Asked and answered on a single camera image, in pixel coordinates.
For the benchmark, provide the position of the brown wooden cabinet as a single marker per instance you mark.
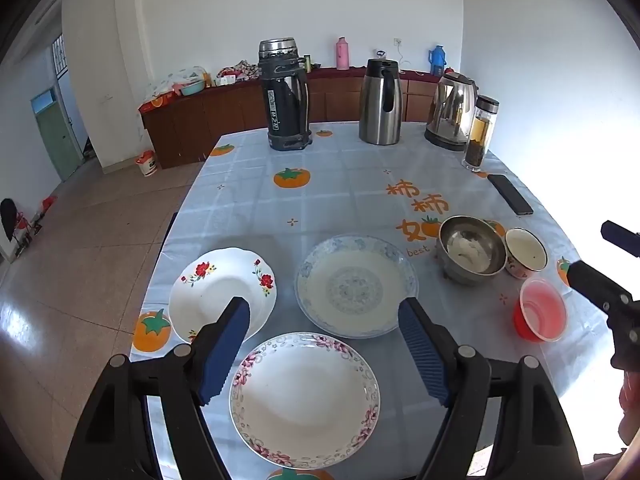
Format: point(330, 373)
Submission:
point(225, 110)

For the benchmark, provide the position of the white plate with red flowers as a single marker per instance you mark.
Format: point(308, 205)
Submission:
point(210, 290)

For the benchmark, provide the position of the red stool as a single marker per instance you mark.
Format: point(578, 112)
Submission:
point(47, 205)

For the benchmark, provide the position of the glass tea bottle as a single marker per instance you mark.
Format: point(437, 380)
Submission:
point(480, 135)

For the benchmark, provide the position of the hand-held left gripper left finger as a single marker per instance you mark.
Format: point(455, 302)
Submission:
point(227, 345)

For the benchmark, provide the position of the white plastic bucket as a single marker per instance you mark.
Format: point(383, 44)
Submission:
point(147, 164)

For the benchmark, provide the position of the cream enamel bowl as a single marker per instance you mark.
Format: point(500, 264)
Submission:
point(525, 250)

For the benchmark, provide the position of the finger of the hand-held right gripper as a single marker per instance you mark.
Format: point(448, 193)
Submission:
point(597, 282)
point(620, 237)

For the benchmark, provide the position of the blue patterned deep plate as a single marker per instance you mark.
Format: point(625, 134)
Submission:
point(350, 285)

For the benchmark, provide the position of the stainless steel bowl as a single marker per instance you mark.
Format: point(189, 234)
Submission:
point(470, 252)

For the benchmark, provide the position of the black smartphone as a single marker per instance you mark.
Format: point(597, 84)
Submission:
point(510, 194)

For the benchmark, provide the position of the green door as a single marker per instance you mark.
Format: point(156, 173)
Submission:
point(57, 135)

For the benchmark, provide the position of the floral cloth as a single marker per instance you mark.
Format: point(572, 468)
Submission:
point(242, 70)

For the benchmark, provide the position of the red plastic cup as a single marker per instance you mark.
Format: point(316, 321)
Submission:
point(540, 310)

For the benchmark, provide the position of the persimmon print tablecloth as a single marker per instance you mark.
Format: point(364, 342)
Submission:
point(350, 195)

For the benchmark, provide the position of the teal basin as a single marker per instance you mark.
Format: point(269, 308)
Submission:
point(192, 88)

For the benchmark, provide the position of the pink thermos flask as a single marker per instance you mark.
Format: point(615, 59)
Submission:
point(342, 55)

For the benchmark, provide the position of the white plate pink floral rim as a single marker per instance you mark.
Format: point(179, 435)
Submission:
point(300, 400)

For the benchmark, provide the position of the blue thermos flask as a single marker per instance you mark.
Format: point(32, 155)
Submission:
point(437, 62)

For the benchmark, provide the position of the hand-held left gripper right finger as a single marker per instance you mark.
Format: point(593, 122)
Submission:
point(422, 345)

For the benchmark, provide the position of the black thermos jug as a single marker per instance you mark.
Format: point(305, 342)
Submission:
point(285, 105)

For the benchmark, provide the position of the person's right hand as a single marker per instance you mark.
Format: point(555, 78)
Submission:
point(631, 405)

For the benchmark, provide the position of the stainless steel electric kettle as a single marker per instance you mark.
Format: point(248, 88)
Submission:
point(450, 110)

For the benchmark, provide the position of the stainless steel thermos carafe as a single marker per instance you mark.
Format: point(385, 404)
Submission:
point(377, 110)

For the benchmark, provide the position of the black chair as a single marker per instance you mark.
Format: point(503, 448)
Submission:
point(7, 220)

